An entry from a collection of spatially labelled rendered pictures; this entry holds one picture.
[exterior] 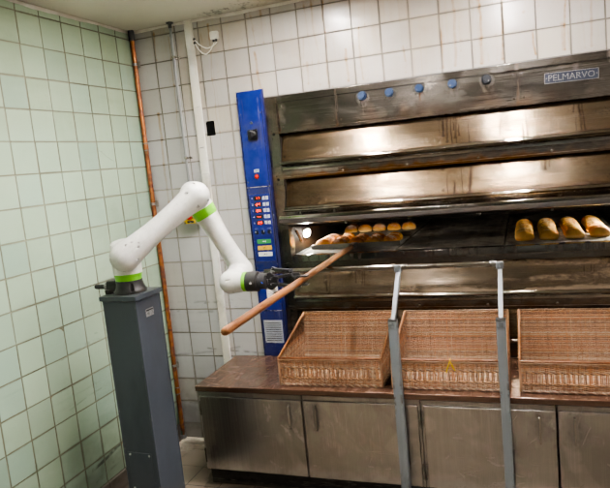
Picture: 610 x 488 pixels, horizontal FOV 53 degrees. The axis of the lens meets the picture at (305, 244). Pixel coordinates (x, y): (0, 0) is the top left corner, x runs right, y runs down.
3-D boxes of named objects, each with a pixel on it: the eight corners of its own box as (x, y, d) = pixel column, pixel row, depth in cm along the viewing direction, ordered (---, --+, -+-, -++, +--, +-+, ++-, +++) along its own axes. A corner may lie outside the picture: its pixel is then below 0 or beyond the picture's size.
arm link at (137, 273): (113, 284, 273) (107, 242, 271) (114, 279, 288) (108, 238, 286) (143, 280, 277) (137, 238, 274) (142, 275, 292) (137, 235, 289)
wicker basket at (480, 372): (406, 356, 345) (403, 309, 341) (512, 358, 326) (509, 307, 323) (390, 389, 299) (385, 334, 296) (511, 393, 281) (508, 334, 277)
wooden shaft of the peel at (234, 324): (228, 336, 200) (227, 327, 200) (220, 336, 201) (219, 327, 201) (353, 249, 360) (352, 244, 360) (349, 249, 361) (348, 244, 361)
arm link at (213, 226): (193, 225, 288) (210, 216, 283) (202, 216, 298) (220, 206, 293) (233, 288, 296) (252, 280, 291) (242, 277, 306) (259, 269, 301)
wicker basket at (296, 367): (306, 355, 365) (302, 310, 361) (401, 356, 346) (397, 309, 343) (278, 385, 319) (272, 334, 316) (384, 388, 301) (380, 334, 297)
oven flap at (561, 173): (287, 212, 357) (288, 178, 360) (632, 187, 296) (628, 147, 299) (284, 210, 353) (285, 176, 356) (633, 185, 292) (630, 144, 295)
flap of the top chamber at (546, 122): (282, 167, 353) (283, 134, 357) (631, 133, 292) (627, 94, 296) (280, 165, 349) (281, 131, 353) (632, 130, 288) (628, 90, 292)
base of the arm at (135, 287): (87, 295, 285) (85, 283, 284) (108, 289, 299) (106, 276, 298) (134, 295, 275) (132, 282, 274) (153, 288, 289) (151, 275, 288)
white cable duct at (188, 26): (228, 395, 390) (184, 20, 360) (235, 395, 388) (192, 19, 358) (228, 396, 388) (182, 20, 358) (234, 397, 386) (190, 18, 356)
